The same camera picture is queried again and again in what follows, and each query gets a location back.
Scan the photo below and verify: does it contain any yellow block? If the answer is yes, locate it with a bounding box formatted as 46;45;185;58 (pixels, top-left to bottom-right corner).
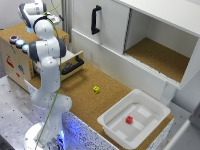
92;85;101;95

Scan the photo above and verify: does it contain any wooden drawer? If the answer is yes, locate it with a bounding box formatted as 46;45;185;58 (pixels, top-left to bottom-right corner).
58;49;85;82

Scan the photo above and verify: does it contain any pink block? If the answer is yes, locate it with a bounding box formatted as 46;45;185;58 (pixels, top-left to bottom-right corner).
125;115;135;125

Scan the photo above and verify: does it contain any wooden drawer box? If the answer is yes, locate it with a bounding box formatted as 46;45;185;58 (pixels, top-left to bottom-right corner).
0;22;71;93

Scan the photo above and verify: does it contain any white sliding door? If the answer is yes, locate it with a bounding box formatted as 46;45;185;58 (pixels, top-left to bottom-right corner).
72;0;131;56

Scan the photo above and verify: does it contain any white plastic box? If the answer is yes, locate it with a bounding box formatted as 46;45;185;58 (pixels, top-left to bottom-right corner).
96;88;172;150

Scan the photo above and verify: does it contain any green button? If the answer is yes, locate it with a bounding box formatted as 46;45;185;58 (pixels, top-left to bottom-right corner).
21;44;31;55

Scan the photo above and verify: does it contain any white cabinet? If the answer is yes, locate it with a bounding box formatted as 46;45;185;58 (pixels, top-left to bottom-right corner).
71;0;200;108

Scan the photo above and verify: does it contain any blue button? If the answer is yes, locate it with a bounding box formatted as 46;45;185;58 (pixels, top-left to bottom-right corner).
15;38;27;49

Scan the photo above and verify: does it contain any red button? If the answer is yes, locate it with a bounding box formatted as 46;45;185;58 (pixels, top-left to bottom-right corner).
9;34;20;45

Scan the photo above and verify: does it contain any black drawer handle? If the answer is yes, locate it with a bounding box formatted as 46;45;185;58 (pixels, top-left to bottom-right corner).
61;54;85;76

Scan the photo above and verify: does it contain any black door handle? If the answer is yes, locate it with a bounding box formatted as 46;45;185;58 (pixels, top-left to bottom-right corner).
90;4;103;36

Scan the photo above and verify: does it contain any green cable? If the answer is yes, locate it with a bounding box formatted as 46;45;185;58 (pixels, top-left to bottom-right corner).
33;0;65;150

